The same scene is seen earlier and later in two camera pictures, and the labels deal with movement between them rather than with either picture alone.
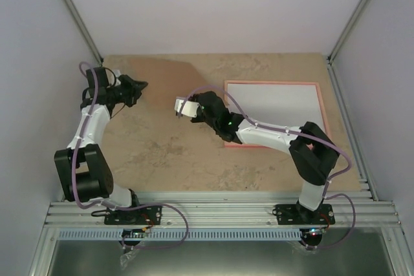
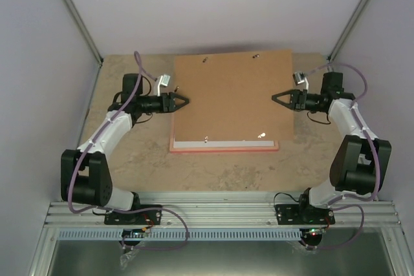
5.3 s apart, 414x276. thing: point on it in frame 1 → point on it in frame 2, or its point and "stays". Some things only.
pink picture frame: x=229 y=145 → x=218 y=149
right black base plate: x=293 y=214 stays
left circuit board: x=133 y=233 stays
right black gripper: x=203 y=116 → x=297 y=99
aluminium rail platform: x=361 y=209 stays
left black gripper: x=135 y=87 → x=168 y=105
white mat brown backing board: x=166 y=79 → x=229 y=95
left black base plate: x=145 y=215 stays
